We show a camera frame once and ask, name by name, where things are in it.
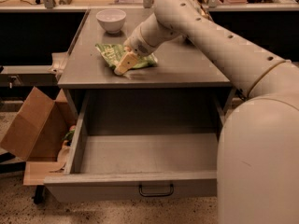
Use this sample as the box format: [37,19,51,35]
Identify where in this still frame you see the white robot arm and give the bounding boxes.
[115,0,299,224]

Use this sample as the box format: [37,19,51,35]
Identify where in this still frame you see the open grey top drawer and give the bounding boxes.
[45,88,221,202]

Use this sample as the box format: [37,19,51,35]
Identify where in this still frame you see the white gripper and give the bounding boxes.
[114,26,156,76]

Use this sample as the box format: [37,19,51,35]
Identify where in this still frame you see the brown cardboard box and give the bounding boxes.
[0,87,76,186]

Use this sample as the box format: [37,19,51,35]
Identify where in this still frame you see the green jalapeno chip bag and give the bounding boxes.
[95,44,158,70]

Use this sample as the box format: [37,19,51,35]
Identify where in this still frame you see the grey cabinet with top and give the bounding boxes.
[57,7,237,135]

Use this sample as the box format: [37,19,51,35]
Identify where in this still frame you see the items inside cardboard box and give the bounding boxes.
[57,125,76,172]

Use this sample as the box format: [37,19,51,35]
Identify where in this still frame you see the black drawer handle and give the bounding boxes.
[138,184,174,198]

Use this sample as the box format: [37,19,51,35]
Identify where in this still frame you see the white ceramic bowl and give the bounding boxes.
[96,8,126,34]

